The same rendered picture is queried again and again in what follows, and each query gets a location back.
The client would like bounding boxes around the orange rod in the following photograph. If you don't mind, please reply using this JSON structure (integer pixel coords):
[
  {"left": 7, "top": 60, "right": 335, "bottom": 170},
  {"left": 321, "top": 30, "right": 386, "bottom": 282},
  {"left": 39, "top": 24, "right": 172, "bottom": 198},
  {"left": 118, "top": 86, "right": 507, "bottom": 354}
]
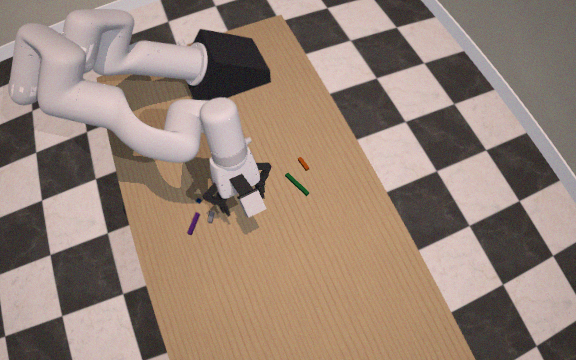
[{"left": 298, "top": 157, "right": 309, "bottom": 171}]

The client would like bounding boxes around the purple rectangular bar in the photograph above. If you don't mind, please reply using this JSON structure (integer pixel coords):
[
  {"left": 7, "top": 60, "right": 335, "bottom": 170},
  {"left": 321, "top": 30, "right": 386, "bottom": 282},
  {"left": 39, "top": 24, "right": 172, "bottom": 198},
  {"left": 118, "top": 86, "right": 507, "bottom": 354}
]
[{"left": 187, "top": 212, "right": 200, "bottom": 235}]

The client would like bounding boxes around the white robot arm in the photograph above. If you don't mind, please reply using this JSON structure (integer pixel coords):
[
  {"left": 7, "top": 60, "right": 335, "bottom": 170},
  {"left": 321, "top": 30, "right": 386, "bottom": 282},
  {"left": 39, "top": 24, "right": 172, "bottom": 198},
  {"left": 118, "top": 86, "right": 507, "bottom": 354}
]
[{"left": 8, "top": 9, "right": 252, "bottom": 167}]

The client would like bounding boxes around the dark green rod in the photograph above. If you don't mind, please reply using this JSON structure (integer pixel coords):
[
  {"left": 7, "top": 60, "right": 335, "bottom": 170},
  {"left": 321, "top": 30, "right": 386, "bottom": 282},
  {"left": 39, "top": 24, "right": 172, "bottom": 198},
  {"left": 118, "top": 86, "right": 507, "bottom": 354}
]
[{"left": 285, "top": 173, "right": 309, "bottom": 196}]

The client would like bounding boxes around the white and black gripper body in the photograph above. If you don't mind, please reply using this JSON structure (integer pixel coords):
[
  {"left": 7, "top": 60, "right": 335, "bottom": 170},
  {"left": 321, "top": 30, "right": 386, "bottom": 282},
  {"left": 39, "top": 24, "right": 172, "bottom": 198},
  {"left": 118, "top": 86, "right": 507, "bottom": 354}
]
[{"left": 210, "top": 146, "right": 260, "bottom": 199}]

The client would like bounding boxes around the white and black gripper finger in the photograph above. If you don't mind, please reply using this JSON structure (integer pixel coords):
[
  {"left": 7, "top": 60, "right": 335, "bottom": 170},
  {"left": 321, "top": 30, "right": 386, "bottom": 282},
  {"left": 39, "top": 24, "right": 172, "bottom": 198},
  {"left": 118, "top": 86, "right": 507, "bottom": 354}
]
[
  {"left": 203, "top": 182, "right": 230, "bottom": 217},
  {"left": 255, "top": 163, "right": 272, "bottom": 199}
]

